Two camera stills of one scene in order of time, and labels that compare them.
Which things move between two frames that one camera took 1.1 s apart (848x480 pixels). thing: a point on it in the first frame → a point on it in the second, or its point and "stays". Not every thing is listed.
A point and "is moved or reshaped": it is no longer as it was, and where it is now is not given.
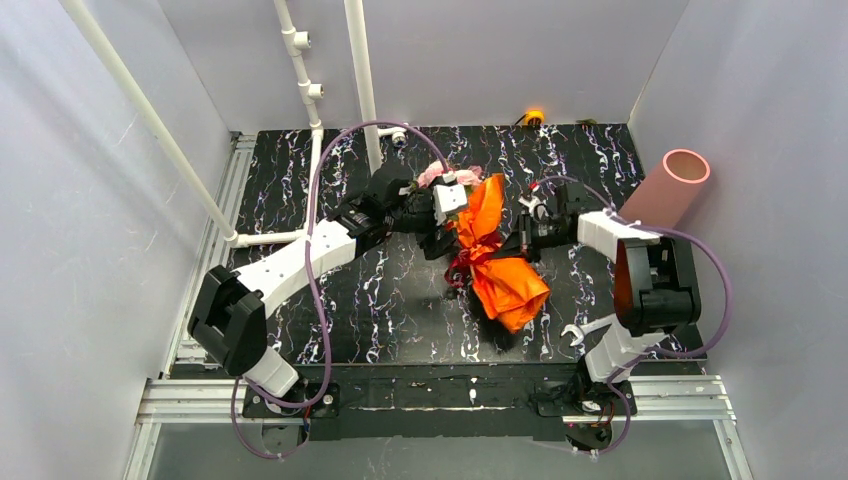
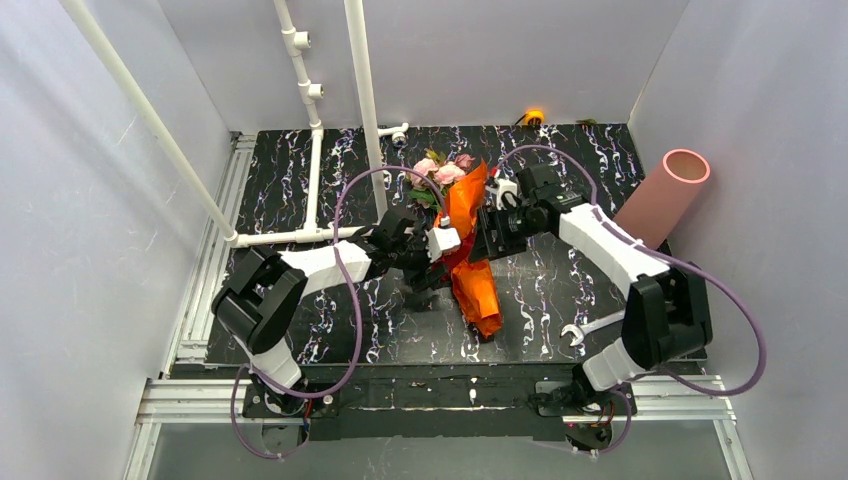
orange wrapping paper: (508, 285) → (472, 278)
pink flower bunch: (432, 173) is moved or reshaped
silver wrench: (580, 331) stays
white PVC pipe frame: (298, 40) stays
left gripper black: (436, 238) → (416, 255)
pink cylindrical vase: (670, 195) stays
